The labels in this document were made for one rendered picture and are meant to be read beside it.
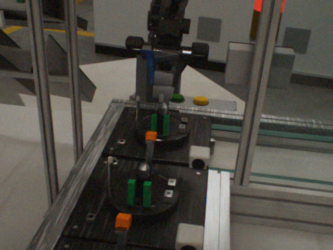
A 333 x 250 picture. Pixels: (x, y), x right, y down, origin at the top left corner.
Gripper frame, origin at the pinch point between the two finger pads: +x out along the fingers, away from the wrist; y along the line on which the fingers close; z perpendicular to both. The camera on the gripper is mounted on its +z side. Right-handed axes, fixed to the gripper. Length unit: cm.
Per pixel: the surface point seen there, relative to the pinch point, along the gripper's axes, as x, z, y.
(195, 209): 28.9, 11.1, 10.1
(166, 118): 10.3, -2.4, 1.4
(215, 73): -87, -302, 19
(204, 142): 14.1, -8.4, 10.8
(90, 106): 3, -42, -27
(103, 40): -113, -310, -99
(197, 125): 9.3, -14.7, 8.7
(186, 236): 32.9, 19.7, 8.9
